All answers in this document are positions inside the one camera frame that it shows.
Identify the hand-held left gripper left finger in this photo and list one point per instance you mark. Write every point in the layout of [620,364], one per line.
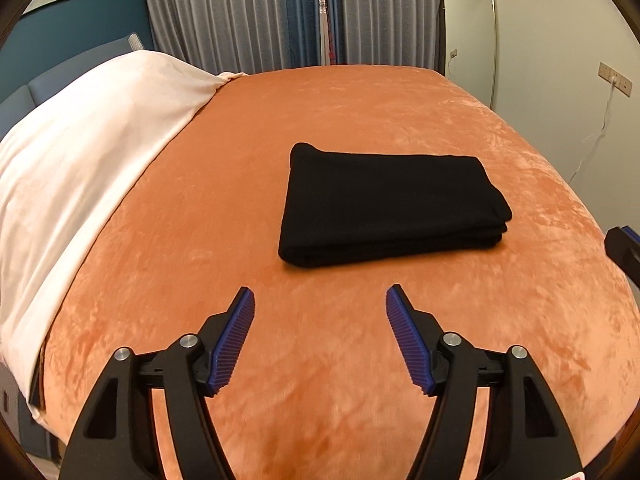
[235,331]

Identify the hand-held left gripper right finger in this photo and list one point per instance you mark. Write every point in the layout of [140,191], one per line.
[406,331]

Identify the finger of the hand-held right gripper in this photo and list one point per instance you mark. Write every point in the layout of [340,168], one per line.
[625,250]

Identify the black pants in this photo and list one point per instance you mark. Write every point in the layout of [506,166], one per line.
[390,205]

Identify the orange plush blanket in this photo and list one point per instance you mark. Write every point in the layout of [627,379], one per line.
[210,200]

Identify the cream white blanket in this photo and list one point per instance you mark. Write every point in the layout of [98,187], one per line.
[85,170]

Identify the standing mirror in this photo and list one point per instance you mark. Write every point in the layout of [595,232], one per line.
[467,35]

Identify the blue upholstered headboard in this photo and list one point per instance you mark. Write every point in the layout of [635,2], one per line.
[45,80]

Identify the grey curtain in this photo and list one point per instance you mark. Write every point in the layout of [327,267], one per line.
[290,10]

